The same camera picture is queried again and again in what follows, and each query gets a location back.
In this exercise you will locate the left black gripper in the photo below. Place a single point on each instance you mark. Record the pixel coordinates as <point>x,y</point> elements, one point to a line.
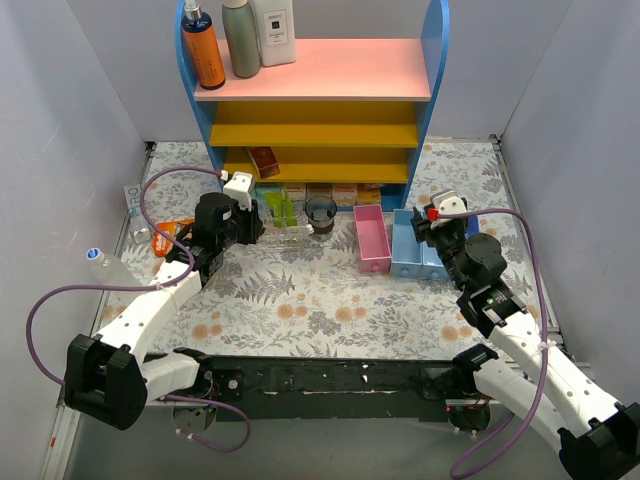
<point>255,223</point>

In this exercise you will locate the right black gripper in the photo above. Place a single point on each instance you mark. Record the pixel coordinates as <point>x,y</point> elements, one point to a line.
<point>422,229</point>

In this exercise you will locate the green toothpaste tube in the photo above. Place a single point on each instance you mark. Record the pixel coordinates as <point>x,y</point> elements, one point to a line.
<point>275,203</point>
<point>289,214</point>

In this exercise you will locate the clear textured glass tray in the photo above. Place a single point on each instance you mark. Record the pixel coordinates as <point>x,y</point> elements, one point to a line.
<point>342,241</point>

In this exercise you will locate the dark blue cup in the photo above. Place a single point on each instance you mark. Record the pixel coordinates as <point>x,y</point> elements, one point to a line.
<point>321,212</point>

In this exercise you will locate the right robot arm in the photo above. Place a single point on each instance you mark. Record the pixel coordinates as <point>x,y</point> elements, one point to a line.
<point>594,434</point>

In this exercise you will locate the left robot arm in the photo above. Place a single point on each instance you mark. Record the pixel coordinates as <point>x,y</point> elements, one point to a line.
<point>109,375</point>

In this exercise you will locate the purple blue drawer box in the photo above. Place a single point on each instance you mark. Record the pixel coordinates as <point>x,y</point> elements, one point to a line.
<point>473,226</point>

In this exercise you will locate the light blue drawer box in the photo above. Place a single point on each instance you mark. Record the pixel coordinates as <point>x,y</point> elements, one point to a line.
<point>406,252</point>

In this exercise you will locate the red small box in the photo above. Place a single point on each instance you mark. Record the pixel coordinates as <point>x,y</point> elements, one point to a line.
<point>264,160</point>

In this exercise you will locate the pink drawer box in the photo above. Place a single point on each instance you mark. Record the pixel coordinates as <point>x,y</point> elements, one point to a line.
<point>373,242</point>

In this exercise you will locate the yellow soap box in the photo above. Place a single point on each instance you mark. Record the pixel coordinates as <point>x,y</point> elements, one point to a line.
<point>369,194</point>

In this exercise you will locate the orange red soap box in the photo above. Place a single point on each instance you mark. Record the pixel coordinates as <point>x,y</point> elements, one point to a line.
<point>344,194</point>

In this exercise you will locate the blue wooden shelf unit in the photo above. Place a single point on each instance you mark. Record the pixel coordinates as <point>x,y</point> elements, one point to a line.
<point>347,111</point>

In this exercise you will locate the clear water bottle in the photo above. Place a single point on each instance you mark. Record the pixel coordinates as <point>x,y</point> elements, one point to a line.
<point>109,269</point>

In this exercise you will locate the grey green bottle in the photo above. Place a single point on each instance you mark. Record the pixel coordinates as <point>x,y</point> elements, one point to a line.
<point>240,32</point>

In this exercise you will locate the orange spray bottle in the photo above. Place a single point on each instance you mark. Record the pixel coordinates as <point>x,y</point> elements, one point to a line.
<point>201,41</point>

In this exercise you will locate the white labelled bottle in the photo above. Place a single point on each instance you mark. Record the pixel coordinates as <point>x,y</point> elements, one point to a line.
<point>274,21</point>

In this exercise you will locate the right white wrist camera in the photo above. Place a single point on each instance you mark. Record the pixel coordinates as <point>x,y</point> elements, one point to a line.
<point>446,202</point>

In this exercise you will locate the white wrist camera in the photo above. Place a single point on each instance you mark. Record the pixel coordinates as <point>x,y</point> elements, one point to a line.
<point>446,202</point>
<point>239,186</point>

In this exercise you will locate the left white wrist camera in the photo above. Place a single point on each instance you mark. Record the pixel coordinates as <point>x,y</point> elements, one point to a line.
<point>239,186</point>

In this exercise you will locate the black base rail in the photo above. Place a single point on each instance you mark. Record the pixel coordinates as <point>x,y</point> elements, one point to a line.
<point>278,388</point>

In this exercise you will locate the aluminium frame rail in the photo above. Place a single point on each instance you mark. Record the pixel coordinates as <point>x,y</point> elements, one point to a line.
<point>58,452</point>

